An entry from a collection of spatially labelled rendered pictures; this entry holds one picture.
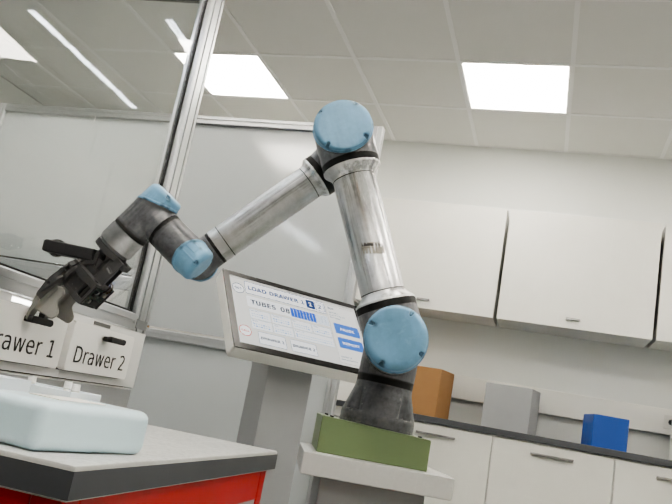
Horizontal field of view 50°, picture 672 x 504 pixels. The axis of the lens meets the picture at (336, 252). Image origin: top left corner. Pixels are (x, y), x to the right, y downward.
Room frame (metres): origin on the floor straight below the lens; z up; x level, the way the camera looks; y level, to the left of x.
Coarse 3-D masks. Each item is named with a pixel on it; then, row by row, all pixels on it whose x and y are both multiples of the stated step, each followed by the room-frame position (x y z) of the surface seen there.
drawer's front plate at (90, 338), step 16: (80, 336) 1.65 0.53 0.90; (96, 336) 1.72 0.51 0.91; (112, 336) 1.79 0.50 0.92; (128, 336) 1.87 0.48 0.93; (64, 352) 1.62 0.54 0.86; (80, 352) 1.67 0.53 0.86; (96, 352) 1.74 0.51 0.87; (112, 352) 1.81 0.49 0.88; (128, 352) 1.89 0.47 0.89; (64, 368) 1.63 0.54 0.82; (80, 368) 1.69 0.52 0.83; (96, 368) 1.75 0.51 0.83; (112, 368) 1.83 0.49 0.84
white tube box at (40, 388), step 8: (32, 384) 1.09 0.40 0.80; (40, 384) 1.18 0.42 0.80; (32, 392) 1.09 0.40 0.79; (40, 392) 1.08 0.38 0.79; (48, 392) 1.08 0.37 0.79; (56, 392) 1.08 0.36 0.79; (64, 392) 1.07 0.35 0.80; (72, 392) 1.08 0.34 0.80; (80, 392) 1.16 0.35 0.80; (96, 400) 1.14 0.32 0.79
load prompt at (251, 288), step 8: (248, 288) 2.22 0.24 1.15; (256, 288) 2.24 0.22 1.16; (264, 288) 2.26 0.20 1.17; (264, 296) 2.24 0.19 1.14; (272, 296) 2.26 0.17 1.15; (280, 296) 2.28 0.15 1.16; (288, 296) 2.31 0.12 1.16; (296, 296) 2.33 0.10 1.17; (296, 304) 2.30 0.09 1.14; (304, 304) 2.33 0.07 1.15; (312, 304) 2.35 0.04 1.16; (320, 304) 2.37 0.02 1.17; (320, 312) 2.35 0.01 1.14
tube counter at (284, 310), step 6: (282, 306) 2.26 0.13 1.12; (288, 306) 2.28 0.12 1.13; (282, 312) 2.24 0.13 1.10; (288, 312) 2.26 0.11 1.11; (294, 312) 2.27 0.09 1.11; (300, 312) 2.29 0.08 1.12; (306, 312) 2.31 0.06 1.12; (300, 318) 2.27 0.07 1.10; (306, 318) 2.29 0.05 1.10; (312, 318) 2.31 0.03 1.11; (318, 318) 2.32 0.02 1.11; (324, 318) 2.34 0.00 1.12; (324, 324) 2.32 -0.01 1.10
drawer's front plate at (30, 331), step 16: (0, 304) 1.37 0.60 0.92; (16, 304) 1.41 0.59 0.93; (0, 320) 1.38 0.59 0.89; (16, 320) 1.42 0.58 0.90; (0, 336) 1.39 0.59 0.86; (16, 336) 1.44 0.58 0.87; (32, 336) 1.49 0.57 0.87; (48, 336) 1.54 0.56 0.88; (64, 336) 1.59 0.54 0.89; (0, 352) 1.40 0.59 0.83; (16, 352) 1.45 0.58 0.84; (32, 352) 1.50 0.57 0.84; (48, 352) 1.55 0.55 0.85
